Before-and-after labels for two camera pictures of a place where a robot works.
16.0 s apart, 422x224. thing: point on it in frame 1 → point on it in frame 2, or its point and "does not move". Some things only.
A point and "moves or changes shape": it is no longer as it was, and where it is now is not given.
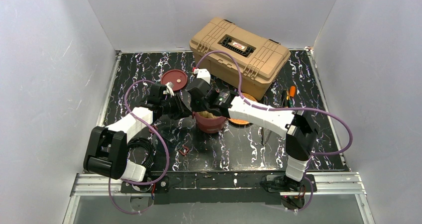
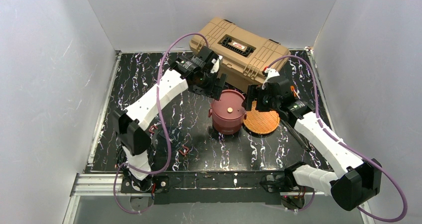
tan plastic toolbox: (244, 59) does not move
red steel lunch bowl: (209, 125) moves or changes shape
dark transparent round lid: (174, 137) does not move
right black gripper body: (200, 101) → (258, 99)
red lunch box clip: (186, 153) does not move
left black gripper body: (179, 107) → (209, 86)
